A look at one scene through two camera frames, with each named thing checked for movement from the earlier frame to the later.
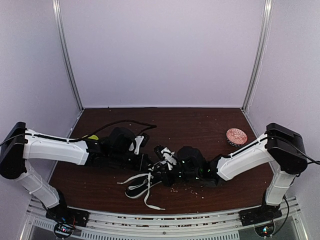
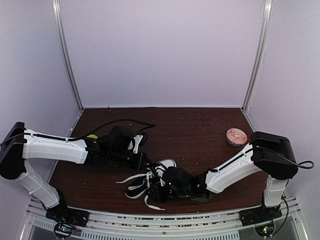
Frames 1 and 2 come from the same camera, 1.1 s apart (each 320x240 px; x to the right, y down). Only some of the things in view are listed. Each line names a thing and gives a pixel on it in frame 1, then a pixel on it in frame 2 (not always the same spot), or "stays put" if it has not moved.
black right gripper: [167, 179] to [158, 196]
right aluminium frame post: [259, 53] stays put
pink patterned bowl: [236, 137] stays put
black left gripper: [139, 167] stays put
